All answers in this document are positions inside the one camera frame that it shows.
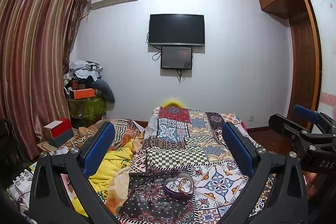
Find wooden wardrobe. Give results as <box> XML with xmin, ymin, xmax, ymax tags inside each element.
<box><xmin>259</xmin><ymin>0</ymin><xmax>335</xmax><ymax>132</ymax></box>

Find orange box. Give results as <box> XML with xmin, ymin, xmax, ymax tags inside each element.
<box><xmin>70</xmin><ymin>89</ymin><xmax>95</xmax><ymax>100</ymax></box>

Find green patterned covered stand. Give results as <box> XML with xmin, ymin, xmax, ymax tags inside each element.
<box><xmin>68</xmin><ymin>96</ymin><xmax>106</xmax><ymax>122</ymax></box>

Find dark grey box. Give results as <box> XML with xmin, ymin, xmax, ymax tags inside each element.
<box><xmin>47</xmin><ymin>128</ymin><xmax>74</xmax><ymax>148</ymax></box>

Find purple heart-shaped jewelry tin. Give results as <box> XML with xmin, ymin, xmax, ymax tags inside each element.
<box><xmin>163</xmin><ymin>173</ymin><xmax>194</xmax><ymax>200</ymax></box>

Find red and white box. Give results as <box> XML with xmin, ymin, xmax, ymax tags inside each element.
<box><xmin>43</xmin><ymin>118</ymin><xmax>72</xmax><ymax>139</ymax></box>

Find small dark wall monitor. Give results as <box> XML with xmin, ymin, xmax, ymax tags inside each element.
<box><xmin>161</xmin><ymin>46</ymin><xmax>193</xmax><ymax>70</ymax></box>

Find black wall television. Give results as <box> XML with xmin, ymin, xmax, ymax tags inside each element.
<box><xmin>148</xmin><ymin>14</ymin><xmax>205</xmax><ymax>47</ymax></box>

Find striped red brown curtain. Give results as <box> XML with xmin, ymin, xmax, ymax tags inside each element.
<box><xmin>1</xmin><ymin>0</ymin><xmax>88</xmax><ymax>159</ymax></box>

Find jewelry pieces in tin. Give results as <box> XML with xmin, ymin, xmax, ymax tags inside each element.
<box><xmin>166</xmin><ymin>177</ymin><xmax>193</xmax><ymax>194</ymax></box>

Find pile of grey clothes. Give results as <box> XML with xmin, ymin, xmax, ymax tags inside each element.
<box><xmin>70</xmin><ymin>60</ymin><xmax>104</xmax><ymax>81</ymax></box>

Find colourful patchwork bedspread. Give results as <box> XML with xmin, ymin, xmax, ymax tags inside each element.
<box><xmin>105</xmin><ymin>105</ymin><xmax>279</xmax><ymax>224</ymax></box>

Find yellow blanket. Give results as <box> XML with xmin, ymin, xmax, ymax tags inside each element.
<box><xmin>69</xmin><ymin>139</ymin><xmax>137</xmax><ymax>217</ymax></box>

